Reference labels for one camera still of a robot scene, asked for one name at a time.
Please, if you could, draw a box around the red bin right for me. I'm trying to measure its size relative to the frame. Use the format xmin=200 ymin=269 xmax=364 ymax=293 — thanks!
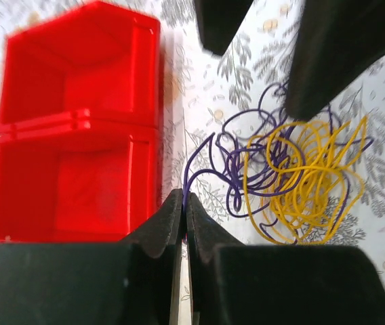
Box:
xmin=0 ymin=1 xmax=161 ymax=133

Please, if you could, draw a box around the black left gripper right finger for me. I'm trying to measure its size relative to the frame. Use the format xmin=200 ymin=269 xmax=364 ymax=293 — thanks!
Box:
xmin=185 ymin=193 xmax=385 ymax=324

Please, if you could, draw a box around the red bin left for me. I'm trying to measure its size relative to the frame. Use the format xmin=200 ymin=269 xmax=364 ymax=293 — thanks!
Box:
xmin=0 ymin=122 xmax=161 ymax=242

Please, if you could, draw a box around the yellow cable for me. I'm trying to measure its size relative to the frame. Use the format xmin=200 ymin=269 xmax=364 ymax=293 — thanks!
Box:
xmin=243 ymin=115 xmax=366 ymax=245

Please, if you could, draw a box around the purple thin cable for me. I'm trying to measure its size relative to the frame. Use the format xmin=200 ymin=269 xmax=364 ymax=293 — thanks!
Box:
xmin=182 ymin=79 xmax=375 ymax=244

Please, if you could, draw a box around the red bin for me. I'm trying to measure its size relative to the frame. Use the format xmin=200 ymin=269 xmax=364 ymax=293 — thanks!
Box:
xmin=0 ymin=122 xmax=161 ymax=242
xmin=0 ymin=1 xmax=161 ymax=133

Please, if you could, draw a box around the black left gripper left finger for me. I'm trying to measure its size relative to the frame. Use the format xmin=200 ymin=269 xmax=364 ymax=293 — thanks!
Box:
xmin=0 ymin=189 xmax=182 ymax=324

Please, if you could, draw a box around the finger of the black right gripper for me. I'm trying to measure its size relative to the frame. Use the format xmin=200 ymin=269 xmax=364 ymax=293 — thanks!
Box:
xmin=285 ymin=1 xmax=385 ymax=119
xmin=194 ymin=0 xmax=254 ymax=56

